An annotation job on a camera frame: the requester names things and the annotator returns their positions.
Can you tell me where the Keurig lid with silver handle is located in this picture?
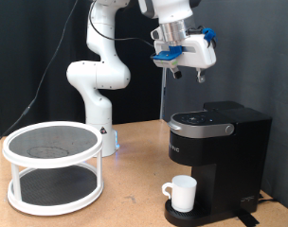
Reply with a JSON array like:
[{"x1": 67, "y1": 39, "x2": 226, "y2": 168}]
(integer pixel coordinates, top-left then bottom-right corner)
[{"x1": 167, "y1": 110, "x2": 236, "y2": 140}]

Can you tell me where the black drip tray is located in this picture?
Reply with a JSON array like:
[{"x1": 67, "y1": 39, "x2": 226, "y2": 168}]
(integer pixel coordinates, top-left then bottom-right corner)
[{"x1": 164, "y1": 197, "x2": 214, "y2": 227}]

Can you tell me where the black Keurig coffee machine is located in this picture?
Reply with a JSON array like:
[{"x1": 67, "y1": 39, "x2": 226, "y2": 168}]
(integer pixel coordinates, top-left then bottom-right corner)
[{"x1": 164, "y1": 100, "x2": 273, "y2": 227}]

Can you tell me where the blue cable clip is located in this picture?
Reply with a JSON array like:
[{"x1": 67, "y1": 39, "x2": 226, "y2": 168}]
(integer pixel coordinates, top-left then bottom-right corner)
[{"x1": 201, "y1": 26, "x2": 218, "y2": 49}]

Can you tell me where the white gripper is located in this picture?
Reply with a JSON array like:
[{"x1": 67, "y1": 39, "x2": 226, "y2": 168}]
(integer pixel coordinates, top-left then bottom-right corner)
[{"x1": 171, "y1": 33, "x2": 218, "y2": 84}]

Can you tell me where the black power cord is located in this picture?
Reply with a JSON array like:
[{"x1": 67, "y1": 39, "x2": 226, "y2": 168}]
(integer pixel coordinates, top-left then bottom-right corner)
[{"x1": 257, "y1": 192, "x2": 279, "y2": 206}]

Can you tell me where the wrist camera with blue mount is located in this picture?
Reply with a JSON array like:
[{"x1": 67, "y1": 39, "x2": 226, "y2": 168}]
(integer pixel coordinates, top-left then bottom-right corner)
[{"x1": 150, "y1": 45, "x2": 184, "y2": 69}]

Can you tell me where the white two-tier turntable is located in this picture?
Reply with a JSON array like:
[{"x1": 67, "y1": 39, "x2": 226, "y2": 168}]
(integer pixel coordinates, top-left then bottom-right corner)
[{"x1": 2, "y1": 121, "x2": 104, "y2": 217}]

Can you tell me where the silver vertical frame pole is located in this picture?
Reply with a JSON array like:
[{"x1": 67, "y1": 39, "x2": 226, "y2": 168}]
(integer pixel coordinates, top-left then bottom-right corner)
[{"x1": 159, "y1": 0, "x2": 174, "y2": 121}]

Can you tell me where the white ceramic mug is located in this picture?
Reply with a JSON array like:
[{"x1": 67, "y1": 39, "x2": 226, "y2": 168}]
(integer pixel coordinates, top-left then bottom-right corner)
[{"x1": 161, "y1": 175, "x2": 198, "y2": 213}]

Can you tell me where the black camera cable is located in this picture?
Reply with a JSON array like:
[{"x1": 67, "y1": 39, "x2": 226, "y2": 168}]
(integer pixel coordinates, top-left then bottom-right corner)
[{"x1": 0, "y1": 0, "x2": 156, "y2": 149}]

